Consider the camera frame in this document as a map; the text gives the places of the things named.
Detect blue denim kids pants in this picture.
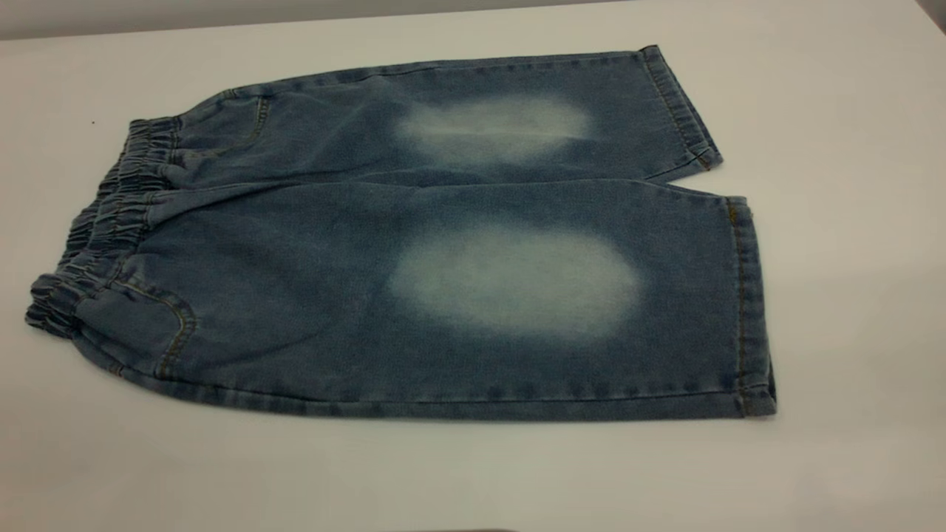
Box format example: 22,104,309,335
24,44,778,423

